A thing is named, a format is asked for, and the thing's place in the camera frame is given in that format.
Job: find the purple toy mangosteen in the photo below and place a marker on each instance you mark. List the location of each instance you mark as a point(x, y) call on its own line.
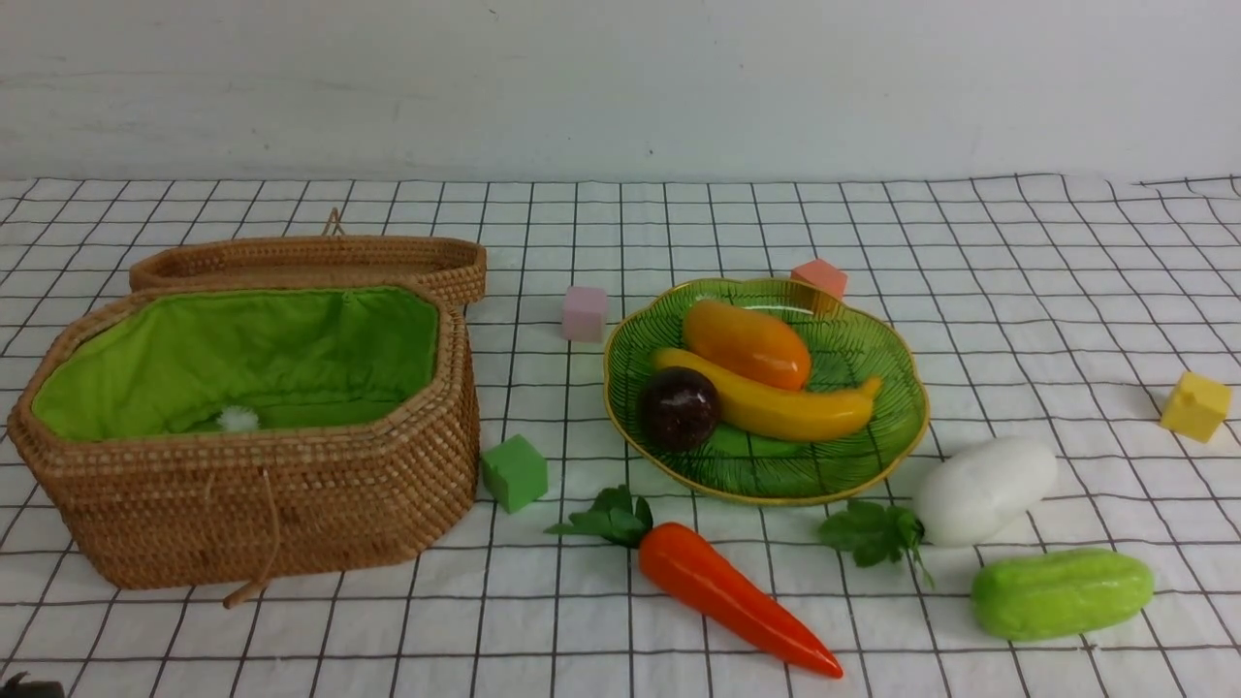
point(679, 409)

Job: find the orange toy mango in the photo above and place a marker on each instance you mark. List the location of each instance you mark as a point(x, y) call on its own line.
point(751, 343)

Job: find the yellow toy banana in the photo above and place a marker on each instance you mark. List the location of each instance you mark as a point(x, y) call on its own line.
point(777, 413)

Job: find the orange toy carrot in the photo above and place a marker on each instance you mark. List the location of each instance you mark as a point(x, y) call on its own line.
point(684, 565)

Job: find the white toy radish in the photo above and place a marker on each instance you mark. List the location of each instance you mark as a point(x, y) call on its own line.
point(960, 503)

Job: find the green toy cucumber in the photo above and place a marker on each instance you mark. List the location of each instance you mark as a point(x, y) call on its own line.
point(1034, 598)

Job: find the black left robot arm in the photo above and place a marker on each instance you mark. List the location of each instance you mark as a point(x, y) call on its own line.
point(21, 686)

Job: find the pink foam cube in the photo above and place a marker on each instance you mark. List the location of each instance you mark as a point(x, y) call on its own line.
point(584, 314)

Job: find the green foam cube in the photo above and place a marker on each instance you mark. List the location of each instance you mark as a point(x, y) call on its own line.
point(515, 473)

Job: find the woven rattan basket lid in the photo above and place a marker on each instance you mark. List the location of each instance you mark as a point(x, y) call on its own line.
point(454, 269)

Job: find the salmon orange foam cube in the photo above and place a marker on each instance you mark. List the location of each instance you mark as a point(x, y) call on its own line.
point(822, 275)

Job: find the green glass leaf plate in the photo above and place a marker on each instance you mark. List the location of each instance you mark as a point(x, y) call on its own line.
point(847, 346)

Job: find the woven rattan basket green lining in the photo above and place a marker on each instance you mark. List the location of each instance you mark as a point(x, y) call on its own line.
point(220, 433)

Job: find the white checkered tablecloth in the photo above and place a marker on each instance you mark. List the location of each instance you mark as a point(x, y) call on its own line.
point(1053, 306)

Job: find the yellow foam cube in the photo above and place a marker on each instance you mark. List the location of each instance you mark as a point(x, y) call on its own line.
point(1196, 407)

